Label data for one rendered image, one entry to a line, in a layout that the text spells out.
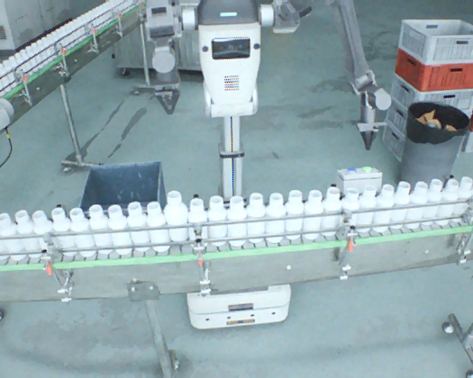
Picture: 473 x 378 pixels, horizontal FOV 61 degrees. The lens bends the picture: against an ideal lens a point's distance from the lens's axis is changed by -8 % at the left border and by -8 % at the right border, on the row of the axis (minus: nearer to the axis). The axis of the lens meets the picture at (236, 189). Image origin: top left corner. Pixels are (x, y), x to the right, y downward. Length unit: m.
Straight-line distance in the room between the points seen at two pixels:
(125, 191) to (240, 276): 0.76
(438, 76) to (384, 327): 1.92
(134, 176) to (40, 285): 0.67
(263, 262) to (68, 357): 1.37
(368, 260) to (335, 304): 1.03
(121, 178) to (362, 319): 1.48
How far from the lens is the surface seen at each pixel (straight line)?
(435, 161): 3.14
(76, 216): 1.30
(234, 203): 1.25
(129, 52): 5.21
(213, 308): 2.17
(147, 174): 1.89
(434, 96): 3.53
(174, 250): 1.35
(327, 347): 2.33
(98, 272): 1.41
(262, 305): 2.20
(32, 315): 2.68
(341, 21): 1.29
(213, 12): 1.68
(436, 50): 3.35
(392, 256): 1.54
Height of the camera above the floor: 1.96
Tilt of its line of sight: 37 degrees down
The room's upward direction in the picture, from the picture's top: 1 degrees counter-clockwise
